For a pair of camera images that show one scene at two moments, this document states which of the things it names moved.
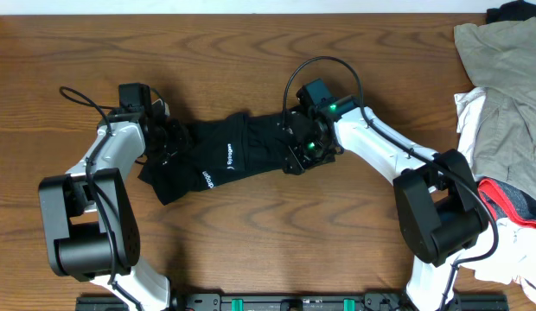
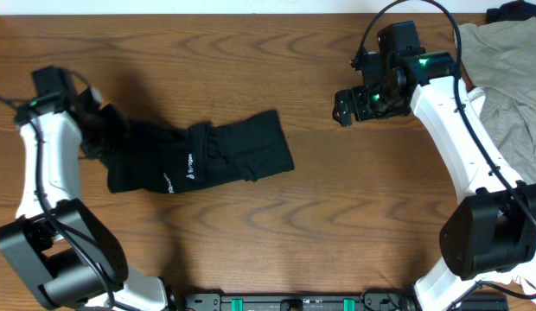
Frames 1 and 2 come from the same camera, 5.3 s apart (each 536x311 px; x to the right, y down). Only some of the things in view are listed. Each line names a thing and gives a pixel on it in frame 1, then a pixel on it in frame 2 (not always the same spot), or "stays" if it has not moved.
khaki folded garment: [507, 58] stays
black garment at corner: [514, 10] stays
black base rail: [300, 301] stays
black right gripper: [298, 158] → [364, 111]
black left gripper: [181, 141] → [118, 120]
